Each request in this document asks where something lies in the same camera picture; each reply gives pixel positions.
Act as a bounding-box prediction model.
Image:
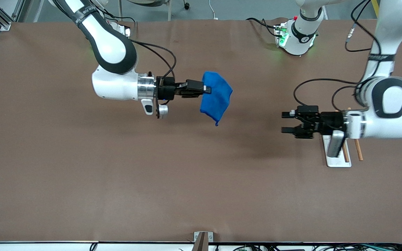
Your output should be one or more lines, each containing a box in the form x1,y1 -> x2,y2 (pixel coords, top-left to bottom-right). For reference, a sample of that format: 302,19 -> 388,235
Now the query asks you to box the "blue microfibre towel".
200,71 -> 233,127

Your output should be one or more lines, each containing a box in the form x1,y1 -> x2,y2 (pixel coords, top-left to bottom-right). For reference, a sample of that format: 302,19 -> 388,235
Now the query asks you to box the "black right arm gripper cable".
129,39 -> 177,79

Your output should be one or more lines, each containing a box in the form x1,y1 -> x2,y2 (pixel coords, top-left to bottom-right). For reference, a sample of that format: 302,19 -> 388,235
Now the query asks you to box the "black arm gripper cable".
129,39 -> 177,79
293,78 -> 359,112

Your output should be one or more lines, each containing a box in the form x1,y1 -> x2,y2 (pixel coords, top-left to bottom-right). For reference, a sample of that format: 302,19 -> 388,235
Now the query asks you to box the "black left arm gripper cable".
293,78 -> 359,112

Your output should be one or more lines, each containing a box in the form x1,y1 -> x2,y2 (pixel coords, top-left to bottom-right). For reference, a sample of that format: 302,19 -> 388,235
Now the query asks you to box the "white rack base plate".
322,134 -> 352,168

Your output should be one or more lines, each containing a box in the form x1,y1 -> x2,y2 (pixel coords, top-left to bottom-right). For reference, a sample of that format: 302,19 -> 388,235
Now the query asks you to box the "black right arm base cable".
102,12 -> 138,25

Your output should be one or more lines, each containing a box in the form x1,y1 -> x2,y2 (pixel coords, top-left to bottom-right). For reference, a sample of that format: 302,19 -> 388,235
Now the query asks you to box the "black arm base cable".
102,12 -> 138,25
246,17 -> 278,37

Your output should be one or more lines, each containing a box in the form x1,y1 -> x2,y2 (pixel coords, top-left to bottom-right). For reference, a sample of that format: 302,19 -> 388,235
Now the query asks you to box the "black left arm base cable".
246,17 -> 278,37

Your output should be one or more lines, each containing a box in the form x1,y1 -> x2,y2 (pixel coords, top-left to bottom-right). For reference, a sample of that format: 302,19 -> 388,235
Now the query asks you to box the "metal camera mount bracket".
193,231 -> 214,251

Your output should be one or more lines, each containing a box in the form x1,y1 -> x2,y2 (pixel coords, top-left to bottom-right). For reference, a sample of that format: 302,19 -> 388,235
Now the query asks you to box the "cable bundle under table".
341,243 -> 402,251

